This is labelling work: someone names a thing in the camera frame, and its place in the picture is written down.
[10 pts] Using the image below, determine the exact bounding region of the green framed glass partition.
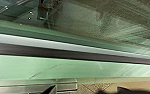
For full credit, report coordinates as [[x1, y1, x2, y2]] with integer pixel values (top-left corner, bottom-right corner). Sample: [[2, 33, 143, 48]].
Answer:
[[0, 0, 150, 84]]

